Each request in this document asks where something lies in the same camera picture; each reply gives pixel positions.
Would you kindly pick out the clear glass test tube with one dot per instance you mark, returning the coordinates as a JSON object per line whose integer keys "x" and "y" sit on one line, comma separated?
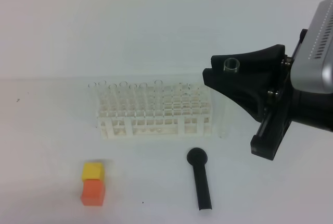
{"x": 225, "y": 104}

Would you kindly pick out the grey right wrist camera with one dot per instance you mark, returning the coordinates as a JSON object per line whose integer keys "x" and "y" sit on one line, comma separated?
{"x": 311, "y": 70}

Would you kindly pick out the yellow cube block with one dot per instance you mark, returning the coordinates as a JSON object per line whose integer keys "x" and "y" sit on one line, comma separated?
{"x": 93, "y": 171}

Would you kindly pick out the white plastic test tube rack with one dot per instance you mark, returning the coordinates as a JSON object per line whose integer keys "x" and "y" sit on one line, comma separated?
{"x": 187, "y": 110}

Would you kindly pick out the black plastic scoop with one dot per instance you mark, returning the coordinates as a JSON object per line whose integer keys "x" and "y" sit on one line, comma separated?
{"x": 198, "y": 158}

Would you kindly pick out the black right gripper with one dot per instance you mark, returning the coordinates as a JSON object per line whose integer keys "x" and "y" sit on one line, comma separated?
{"x": 259, "y": 82}

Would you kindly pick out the orange cube block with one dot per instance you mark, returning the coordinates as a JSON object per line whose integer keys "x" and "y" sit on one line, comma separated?
{"x": 93, "y": 193}

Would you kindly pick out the clear test tube in rack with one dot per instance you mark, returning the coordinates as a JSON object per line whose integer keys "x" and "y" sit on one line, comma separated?
{"x": 132, "y": 96}
{"x": 93, "y": 89}
{"x": 143, "y": 96}
{"x": 102, "y": 95}
{"x": 113, "y": 97}
{"x": 158, "y": 95}
{"x": 123, "y": 94}

